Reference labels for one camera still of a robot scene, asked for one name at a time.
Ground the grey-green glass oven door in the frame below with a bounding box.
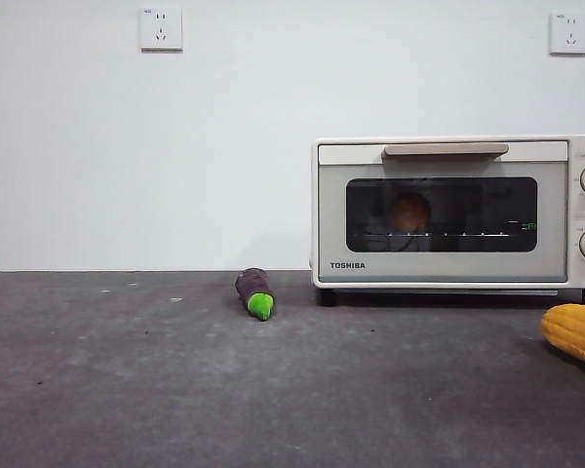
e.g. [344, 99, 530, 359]
[317, 140, 570, 284]

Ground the brown potato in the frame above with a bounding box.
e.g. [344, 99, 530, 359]
[388, 191, 432, 232]

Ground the cream toaster oven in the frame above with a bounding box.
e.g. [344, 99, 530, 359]
[310, 136, 585, 307]

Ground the yellow corn cob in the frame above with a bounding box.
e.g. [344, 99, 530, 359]
[539, 303, 585, 374]

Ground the metal wire oven rack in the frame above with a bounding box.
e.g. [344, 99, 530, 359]
[353, 227, 524, 241]

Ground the white wall socket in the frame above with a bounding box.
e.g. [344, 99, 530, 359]
[139, 6, 184, 53]
[549, 12, 585, 57]

